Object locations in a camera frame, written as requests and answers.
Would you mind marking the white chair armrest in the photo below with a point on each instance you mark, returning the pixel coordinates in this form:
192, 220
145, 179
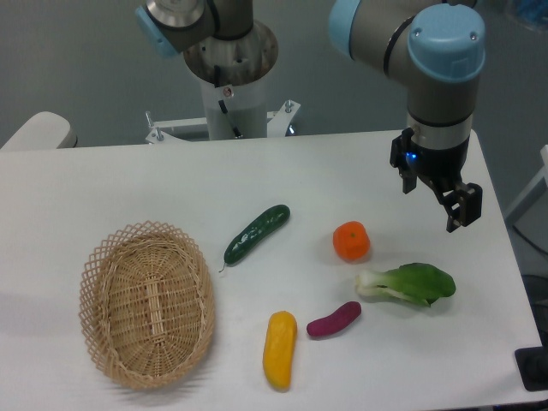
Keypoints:
43, 131

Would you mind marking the woven wicker basket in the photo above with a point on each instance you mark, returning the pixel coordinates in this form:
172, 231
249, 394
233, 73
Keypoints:
147, 308

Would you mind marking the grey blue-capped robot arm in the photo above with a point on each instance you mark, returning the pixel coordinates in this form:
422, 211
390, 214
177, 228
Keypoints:
436, 49

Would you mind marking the purple sweet potato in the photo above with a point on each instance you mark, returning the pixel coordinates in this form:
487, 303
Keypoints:
336, 322

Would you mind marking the green cucumber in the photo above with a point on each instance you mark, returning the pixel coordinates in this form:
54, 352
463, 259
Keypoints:
264, 225

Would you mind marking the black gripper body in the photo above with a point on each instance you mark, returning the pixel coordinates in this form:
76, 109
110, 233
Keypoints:
432, 166

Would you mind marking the white furniture frame right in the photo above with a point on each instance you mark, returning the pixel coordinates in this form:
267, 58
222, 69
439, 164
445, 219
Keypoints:
529, 195

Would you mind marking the green bok choy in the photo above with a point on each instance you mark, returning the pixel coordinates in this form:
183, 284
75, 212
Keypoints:
420, 284

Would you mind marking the yellow corn cob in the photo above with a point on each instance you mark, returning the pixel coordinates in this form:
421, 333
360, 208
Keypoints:
279, 350

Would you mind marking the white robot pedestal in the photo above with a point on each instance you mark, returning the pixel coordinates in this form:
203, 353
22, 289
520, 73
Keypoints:
232, 76

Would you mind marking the orange tangerine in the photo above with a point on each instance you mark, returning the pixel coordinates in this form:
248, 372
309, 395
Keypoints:
351, 241

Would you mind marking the black object at table edge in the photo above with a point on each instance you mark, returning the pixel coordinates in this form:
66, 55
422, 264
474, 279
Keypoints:
532, 366

